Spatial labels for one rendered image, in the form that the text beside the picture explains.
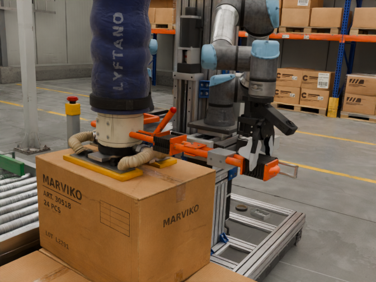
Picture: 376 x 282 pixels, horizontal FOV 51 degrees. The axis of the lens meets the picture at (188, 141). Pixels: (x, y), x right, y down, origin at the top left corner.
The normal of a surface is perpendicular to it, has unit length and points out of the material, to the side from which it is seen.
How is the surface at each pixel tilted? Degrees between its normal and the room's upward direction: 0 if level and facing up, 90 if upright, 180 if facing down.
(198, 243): 90
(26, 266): 0
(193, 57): 90
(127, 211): 90
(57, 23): 90
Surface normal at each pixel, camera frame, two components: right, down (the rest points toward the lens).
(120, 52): 0.22, -0.08
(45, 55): 0.83, 0.18
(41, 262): 0.04, -0.97
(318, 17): -0.55, 0.18
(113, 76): -0.01, 0.00
